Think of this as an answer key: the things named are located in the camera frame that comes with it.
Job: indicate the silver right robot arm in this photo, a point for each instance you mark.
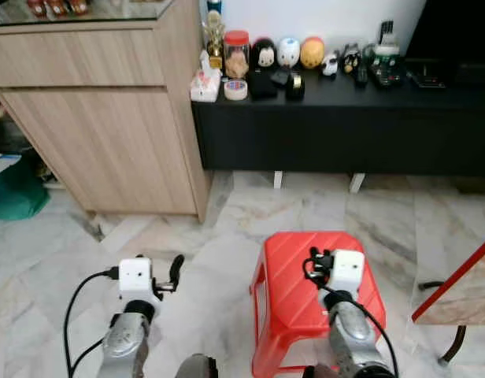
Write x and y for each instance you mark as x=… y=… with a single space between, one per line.
x=349 y=331

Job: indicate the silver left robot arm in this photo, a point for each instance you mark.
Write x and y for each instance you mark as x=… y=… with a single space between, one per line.
x=124 y=342

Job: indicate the red plastic stool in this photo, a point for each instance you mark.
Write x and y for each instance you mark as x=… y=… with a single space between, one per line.
x=286 y=291

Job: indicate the black low tv console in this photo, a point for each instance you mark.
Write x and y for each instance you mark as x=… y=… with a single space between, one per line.
x=345 y=134

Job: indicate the light wood cabinet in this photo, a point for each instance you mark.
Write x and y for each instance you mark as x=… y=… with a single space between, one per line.
x=93 y=134

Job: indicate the green bag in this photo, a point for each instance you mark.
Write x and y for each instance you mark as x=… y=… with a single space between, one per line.
x=18 y=197

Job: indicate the marble table with red edge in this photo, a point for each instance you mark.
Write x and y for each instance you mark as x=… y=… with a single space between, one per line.
x=467 y=295

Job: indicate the dark metal table leg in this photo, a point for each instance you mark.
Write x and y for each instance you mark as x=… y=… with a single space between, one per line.
x=457 y=342

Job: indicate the black tape roll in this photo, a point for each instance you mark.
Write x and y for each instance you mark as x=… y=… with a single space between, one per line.
x=295 y=88

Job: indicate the black wallet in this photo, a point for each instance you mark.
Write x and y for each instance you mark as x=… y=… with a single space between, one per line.
x=263 y=85

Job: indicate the white tissue pack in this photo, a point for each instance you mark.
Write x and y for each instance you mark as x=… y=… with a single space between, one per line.
x=205 y=85

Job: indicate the black remote control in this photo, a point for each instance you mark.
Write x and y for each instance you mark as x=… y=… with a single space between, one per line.
x=361 y=76

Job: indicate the white tape roll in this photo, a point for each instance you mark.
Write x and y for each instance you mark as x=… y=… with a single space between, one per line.
x=235 y=89

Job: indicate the small black white animal figurine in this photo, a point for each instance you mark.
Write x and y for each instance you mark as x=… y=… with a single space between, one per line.
x=330 y=64

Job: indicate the black device with buttons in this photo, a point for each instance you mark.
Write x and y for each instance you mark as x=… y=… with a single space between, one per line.
x=388 y=77

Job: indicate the black white penguin figurine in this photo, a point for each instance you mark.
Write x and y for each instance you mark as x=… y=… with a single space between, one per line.
x=350 y=59

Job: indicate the yellow round figurine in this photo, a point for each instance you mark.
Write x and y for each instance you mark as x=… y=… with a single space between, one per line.
x=312 y=52

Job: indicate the white round figurine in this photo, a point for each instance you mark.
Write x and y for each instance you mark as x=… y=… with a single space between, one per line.
x=288 y=52

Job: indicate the black flat gadget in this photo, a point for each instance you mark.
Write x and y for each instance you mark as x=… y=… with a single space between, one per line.
x=425 y=79

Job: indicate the black round figurine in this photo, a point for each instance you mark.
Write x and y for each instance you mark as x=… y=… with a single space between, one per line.
x=264 y=53

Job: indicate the clear jar with red lid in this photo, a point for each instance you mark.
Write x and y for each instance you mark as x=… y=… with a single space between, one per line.
x=237 y=59

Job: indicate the green white jar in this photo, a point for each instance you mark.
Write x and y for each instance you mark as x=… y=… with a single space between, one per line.
x=386 y=53

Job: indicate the gold trophy figure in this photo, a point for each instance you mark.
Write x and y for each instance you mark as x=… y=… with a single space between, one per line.
x=215 y=43

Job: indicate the black comb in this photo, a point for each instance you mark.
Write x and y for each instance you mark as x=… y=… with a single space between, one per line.
x=386 y=31

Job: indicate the black television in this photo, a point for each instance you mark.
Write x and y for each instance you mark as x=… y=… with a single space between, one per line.
x=455 y=31

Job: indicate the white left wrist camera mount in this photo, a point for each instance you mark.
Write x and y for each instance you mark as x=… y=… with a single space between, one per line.
x=136 y=277

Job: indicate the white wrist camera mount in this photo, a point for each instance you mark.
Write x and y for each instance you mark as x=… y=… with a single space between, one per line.
x=136 y=277
x=346 y=272

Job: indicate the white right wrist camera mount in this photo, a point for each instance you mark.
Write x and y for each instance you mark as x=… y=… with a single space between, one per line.
x=346 y=272

